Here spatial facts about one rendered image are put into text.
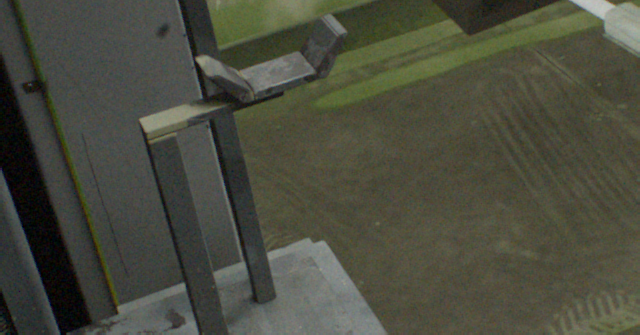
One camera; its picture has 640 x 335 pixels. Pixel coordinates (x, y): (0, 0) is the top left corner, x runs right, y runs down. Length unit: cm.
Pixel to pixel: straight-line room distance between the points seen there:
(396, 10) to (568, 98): 47
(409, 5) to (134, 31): 167
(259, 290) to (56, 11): 39
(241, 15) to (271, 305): 184
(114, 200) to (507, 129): 134
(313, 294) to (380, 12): 191
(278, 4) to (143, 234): 148
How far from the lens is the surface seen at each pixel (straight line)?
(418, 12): 294
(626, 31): 184
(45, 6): 127
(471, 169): 248
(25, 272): 80
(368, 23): 290
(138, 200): 139
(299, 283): 104
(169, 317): 105
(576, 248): 226
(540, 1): 210
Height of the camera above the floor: 143
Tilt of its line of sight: 32 degrees down
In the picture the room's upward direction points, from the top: 11 degrees counter-clockwise
